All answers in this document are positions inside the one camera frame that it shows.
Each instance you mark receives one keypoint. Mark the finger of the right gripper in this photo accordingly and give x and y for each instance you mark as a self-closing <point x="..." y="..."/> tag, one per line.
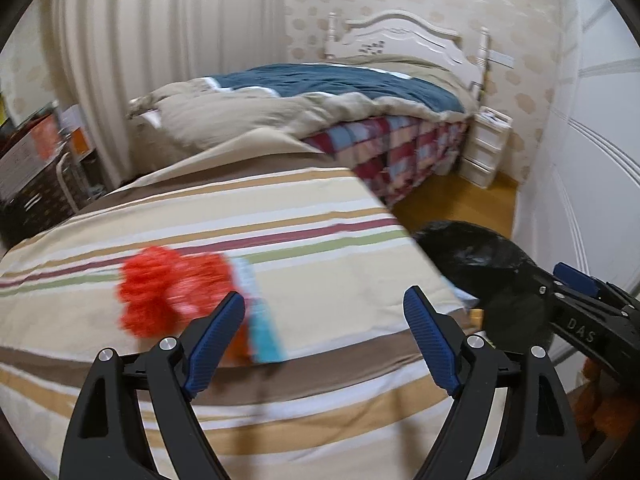
<point x="576" y="280"/>

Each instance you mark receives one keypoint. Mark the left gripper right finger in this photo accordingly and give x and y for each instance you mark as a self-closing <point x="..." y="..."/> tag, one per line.
<point x="537" y="437"/>

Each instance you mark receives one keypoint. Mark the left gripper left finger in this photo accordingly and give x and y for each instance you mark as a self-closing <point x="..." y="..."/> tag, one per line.
<point x="106" y="438"/>

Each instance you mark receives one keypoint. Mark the black trash bag bin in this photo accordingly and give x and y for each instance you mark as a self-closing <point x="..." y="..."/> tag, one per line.
<point x="495" y="271"/>

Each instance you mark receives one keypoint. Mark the white wardrobe door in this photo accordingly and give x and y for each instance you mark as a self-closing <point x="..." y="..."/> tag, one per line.
<point x="580" y="202"/>

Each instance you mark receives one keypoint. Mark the red foam net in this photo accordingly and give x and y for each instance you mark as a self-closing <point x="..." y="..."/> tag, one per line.
<point x="143" y="293"/>

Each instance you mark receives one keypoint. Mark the white plastic drawer unit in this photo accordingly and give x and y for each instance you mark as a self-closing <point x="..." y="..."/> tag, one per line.
<point x="484" y="146"/>

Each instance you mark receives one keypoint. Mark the red plastic bag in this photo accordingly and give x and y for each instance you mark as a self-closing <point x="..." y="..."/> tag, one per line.
<point x="201" y="283"/>

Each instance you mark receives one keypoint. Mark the teal white paper tube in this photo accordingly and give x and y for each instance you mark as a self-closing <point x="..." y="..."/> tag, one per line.
<point x="263" y="339"/>

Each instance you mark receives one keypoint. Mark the striped bed sheet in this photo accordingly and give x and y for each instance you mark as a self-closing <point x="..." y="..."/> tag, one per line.
<point x="324" y="380"/>

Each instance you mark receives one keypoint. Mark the plaid bed sheet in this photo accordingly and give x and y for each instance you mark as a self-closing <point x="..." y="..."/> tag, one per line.
<point x="391" y="154"/>

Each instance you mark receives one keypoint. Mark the black cart with boxes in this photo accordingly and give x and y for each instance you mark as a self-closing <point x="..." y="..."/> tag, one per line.
<point x="50" y="171"/>

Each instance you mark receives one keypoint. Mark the white wooden headboard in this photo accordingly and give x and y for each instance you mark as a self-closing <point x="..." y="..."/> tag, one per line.
<point x="398" y="32"/>

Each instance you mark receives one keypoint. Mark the beige and blue duvet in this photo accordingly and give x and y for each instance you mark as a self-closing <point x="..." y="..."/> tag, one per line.
<point x="298" y="99"/>

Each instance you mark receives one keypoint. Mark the beige curtain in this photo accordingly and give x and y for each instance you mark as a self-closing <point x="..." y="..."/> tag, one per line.
<point x="115" y="50"/>

